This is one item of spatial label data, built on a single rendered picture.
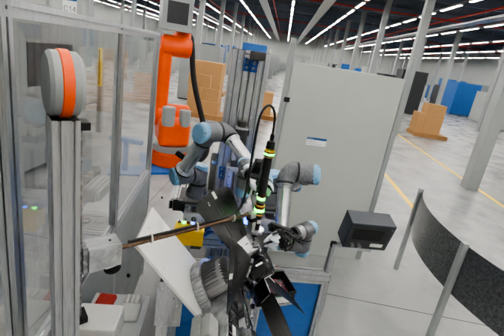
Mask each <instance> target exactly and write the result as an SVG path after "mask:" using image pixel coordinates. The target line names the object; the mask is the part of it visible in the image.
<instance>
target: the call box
mask: <svg viewBox="0 0 504 336"><path fill-rule="evenodd" d="M190 225H193V224H191V222H190V224H188V223H187V221H186V222H185V223H182V222H181V223H178V221H176V222H175V227H174V229H177V228H180V227H186V226H190ZM204 229H205V228H203V229H199V230H198V231H197V232H196V231H195V230H194V231H191V232H186V233H183V234H180V235H177V236H176V237H177V238H178V239H179V241H180V242H181V243H182V244H183V245H189V246H198V247H202V246H203V236H204Z"/></svg>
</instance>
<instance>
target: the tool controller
mask: <svg viewBox="0 0 504 336"><path fill-rule="evenodd" d="M396 229H397V226H396V225H395V222H394V221H393V220H392V217H391V215H390V214H383V213H376V212H369V211H356V210H347V211H346V214H345V216H344V218H343V221H342V223H341V225H340V228H339V230H338V232H337V234H338V236H339V239H340V242H341V244H342V247H347V248H363V249H371V250H380V251H384V250H385V249H386V247H387V245H388V243H389V242H390V240H391V238H392V236H393V235H394V233H395V230H396Z"/></svg>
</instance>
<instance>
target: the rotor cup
mask: <svg viewBox="0 0 504 336"><path fill-rule="evenodd" d="M248 255H249V256H250V258H251V259H252V258H253V265H252V266H251V269H250V273H249V275H248V277H247V280H246V281H245V282H244V283H243V284H242V285H241V287H242V288H243V290H245V291H246V292H250V291H251V290H253V288H254V282H253V281H255V282H257V283H259V281H260V280H261V279H262V278H265V279H266V278H267V277H268V276H269V275H271V276H272V275H273V274H274V273H275V268H274V266H273V264H272V261H271V259H270V257H269V255H268V254H267V252H266V251H265V250H264V248H262V247H258V249H256V250H254V251H253V252H250V253H248ZM266 259H267V260H268V262H266ZM261 262H262V264H261V265H258V266H257V267H256V264H258V263H261ZM269 277H270V276H269Z"/></svg>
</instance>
